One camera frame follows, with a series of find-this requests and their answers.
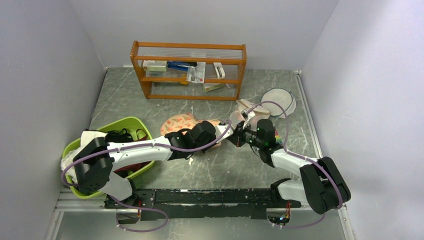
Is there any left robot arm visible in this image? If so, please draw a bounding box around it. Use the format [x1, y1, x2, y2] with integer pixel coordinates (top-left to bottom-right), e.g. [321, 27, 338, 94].
[70, 121, 228, 208]

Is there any white device on shelf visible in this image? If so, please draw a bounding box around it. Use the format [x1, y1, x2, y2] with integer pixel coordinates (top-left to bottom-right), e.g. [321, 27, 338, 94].
[213, 62, 226, 80]

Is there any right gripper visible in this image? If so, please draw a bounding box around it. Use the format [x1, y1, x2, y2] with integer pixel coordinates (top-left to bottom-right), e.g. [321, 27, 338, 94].
[227, 120, 264, 149]

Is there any blue item on shelf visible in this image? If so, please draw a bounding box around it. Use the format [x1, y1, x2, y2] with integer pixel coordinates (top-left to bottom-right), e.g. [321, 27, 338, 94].
[167, 61, 198, 72]

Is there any white cloth in basket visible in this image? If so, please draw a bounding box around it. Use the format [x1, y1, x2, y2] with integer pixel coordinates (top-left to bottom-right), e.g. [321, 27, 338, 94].
[60, 130, 107, 187]

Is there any flat round mesh bag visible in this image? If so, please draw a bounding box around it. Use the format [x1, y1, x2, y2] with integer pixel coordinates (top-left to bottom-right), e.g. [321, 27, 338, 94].
[260, 88, 297, 119]

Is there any white box on shelf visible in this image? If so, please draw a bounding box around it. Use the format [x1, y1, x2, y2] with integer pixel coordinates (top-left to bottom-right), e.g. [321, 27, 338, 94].
[141, 60, 168, 72]

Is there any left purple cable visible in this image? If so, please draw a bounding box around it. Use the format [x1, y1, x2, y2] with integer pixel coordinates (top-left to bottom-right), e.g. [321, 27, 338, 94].
[60, 119, 233, 188]

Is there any pack of coloured markers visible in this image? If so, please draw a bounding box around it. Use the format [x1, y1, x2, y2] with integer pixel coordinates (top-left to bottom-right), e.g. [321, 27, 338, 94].
[274, 131, 283, 145]

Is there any floral pink laundry bag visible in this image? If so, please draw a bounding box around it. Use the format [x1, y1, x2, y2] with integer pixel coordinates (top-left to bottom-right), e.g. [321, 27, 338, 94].
[160, 113, 204, 136]

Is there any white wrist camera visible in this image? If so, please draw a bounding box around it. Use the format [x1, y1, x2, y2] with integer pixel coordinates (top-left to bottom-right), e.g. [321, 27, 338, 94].
[240, 108, 262, 130]
[214, 123, 233, 145]

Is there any box on lower shelf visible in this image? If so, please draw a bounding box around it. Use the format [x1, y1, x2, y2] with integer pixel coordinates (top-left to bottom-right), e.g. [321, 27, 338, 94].
[203, 83, 226, 93]

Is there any green plastic basket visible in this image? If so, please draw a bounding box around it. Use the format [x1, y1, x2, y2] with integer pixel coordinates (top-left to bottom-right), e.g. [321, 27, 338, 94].
[61, 116, 154, 200]

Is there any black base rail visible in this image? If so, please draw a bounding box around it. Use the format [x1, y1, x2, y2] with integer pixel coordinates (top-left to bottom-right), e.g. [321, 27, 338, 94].
[124, 188, 301, 221]

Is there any black bra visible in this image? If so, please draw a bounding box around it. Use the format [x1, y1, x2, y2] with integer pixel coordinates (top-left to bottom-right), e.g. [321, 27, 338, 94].
[104, 128, 148, 143]

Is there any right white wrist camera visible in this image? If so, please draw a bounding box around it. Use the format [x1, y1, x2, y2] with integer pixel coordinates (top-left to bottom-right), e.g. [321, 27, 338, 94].
[240, 108, 262, 130]

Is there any orange wooden shelf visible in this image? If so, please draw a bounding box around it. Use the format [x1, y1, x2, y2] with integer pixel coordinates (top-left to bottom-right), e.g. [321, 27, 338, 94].
[130, 40, 248, 101]

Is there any paper leaflet on shelf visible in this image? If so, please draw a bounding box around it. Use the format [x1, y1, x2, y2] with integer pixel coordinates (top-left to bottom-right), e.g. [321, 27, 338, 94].
[186, 62, 206, 84]

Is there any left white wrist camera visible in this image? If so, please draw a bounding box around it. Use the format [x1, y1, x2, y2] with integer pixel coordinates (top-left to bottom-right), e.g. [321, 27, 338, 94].
[214, 123, 233, 145]

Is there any purple cable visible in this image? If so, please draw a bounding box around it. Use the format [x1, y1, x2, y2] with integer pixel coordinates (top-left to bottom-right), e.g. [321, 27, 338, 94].
[243, 100, 344, 211]
[60, 119, 233, 188]

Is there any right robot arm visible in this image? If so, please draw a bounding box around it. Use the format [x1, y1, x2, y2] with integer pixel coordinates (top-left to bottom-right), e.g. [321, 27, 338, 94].
[228, 119, 352, 215]

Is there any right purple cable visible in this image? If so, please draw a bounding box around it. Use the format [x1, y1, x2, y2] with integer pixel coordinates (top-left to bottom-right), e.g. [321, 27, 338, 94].
[243, 100, 344, 211]

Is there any dark red bra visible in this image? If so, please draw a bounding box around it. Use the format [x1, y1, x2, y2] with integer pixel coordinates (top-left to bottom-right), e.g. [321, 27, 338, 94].
[114, 161, 151, 173]

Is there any white mesh laundry bag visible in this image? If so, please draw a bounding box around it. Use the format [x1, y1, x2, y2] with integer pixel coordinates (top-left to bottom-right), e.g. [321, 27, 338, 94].
[229, 99, 271, 130]

